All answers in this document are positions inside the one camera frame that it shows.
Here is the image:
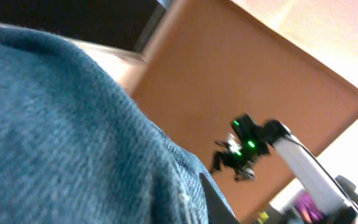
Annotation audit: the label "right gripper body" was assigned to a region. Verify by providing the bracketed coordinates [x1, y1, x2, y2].
[209, 151, 257, 181]

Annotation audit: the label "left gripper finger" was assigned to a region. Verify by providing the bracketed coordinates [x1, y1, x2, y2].
[200, 174, 240, 224]

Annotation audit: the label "dark blue jeans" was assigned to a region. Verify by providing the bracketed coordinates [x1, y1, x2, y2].
[0, 24, 237, 224]

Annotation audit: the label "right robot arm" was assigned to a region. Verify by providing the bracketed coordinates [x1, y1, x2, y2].
[209, 114, 358, 222]

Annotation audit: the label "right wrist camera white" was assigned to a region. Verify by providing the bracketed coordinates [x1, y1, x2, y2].
[227, 133, 242, 156]

